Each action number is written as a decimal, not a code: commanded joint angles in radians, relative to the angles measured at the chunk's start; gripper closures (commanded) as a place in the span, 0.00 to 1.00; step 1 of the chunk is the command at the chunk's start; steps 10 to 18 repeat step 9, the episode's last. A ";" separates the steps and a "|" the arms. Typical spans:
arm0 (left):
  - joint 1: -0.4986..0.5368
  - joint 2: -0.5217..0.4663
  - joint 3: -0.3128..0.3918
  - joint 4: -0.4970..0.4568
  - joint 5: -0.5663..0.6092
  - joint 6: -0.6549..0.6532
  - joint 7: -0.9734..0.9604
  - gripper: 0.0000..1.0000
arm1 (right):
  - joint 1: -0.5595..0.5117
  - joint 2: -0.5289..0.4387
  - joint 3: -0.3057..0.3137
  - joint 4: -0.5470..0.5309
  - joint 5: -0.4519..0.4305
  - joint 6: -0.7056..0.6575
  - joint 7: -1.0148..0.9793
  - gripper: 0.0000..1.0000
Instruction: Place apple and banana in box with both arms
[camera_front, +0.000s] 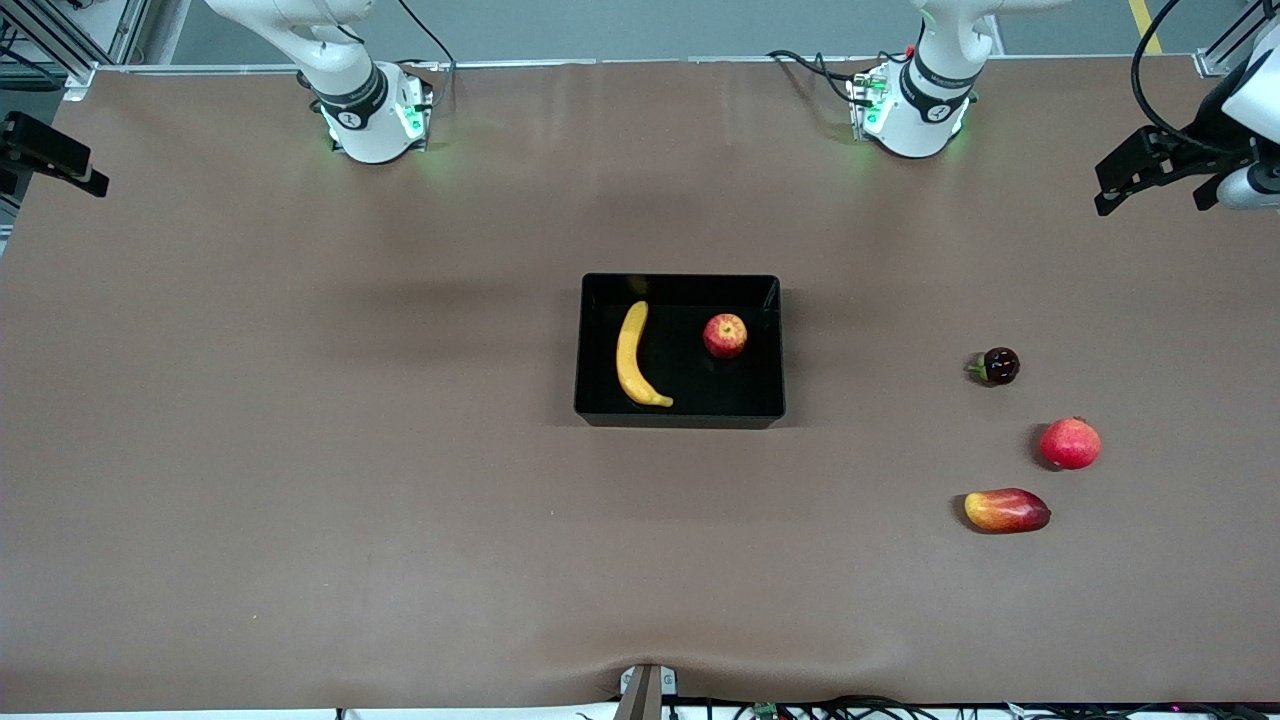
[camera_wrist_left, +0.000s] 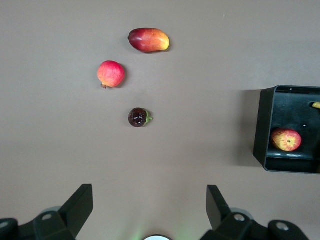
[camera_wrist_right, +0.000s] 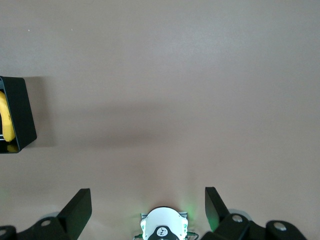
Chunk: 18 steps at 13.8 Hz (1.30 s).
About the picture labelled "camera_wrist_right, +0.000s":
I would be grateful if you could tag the yellow banana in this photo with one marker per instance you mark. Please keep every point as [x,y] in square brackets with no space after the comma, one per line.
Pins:
[6,120]

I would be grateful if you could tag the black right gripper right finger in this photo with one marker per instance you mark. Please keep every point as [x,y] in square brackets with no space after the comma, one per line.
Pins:
[216,212]

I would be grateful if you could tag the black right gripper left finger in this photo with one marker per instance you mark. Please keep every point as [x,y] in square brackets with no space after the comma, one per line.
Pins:
[73,212]

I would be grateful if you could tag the black rectangular box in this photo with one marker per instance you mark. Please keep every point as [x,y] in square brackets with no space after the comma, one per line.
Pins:
[22,115]

